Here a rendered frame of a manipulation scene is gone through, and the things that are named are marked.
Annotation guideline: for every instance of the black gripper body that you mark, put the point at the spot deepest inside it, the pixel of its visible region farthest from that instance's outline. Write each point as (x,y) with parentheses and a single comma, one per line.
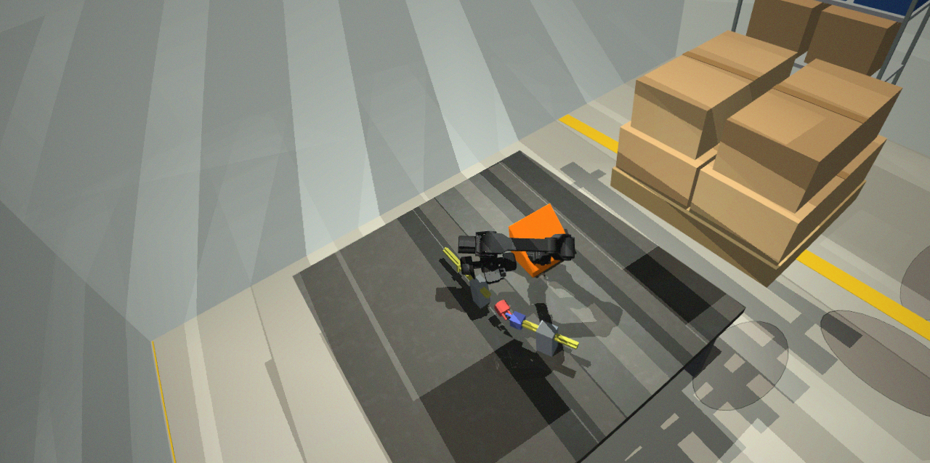
(468,266)

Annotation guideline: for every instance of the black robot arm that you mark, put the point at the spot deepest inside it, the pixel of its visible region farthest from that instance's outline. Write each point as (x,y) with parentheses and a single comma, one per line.
(540,251)

